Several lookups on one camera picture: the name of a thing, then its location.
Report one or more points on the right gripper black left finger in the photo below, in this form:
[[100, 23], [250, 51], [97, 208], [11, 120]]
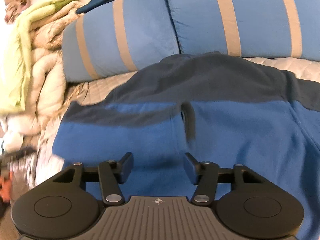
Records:
[[112, 174]]

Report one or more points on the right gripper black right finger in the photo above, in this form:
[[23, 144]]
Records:
[[204, 175]]

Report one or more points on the blue fleece jacket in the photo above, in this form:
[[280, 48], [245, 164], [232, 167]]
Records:
[[219, 108]]

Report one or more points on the grey quilted bedspread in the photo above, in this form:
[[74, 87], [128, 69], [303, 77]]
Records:
[[88, 93]]

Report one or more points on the beige quilted comforter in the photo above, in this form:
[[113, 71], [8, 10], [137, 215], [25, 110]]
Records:
[[47, 81]]

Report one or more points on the left blue striped pillow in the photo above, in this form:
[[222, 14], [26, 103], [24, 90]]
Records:
[[118, 37]]

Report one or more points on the blue striped pillow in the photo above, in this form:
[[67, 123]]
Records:
[[248, 28], [118, 37]]

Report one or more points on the light green blanket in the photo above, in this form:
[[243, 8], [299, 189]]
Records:
[[16, 69]]

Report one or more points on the right blue striped pillow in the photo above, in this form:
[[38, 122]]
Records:
[[248, 28]]

